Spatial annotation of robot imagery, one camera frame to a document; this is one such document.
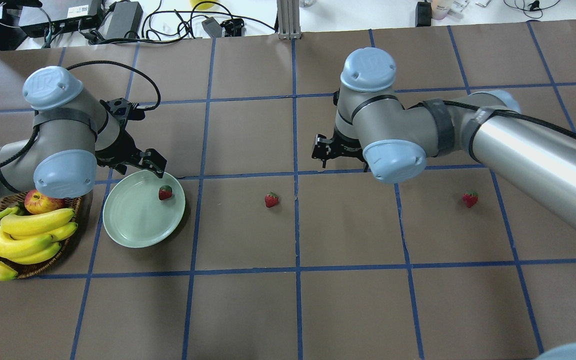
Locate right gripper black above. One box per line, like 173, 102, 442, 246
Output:
311, 89, 369, 169

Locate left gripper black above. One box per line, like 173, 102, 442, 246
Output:
95, 98, 167, 179

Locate red strawberry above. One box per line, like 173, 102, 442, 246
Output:
461, 191, 479, 208
157, 184, 174, 201
263, 192, 281, 208

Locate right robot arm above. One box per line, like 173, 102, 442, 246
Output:
311, 47, 576, 230

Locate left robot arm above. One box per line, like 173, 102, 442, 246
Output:
0, 66, 167, 199

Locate light green plate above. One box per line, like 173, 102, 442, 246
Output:
102, 170, 186, 249

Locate red yellow apple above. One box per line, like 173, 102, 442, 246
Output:
23, 189, 67, 215

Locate black power adapter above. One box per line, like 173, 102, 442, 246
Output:
104, 1, 143, 40

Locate yellow tape roll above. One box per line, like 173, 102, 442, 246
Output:
189, 0, 218, 12

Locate yellow banana bunch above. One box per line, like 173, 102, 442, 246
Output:
0, 207, 78, 281

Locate aluminium frame post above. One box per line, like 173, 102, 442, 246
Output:
276, 0, 302, 40

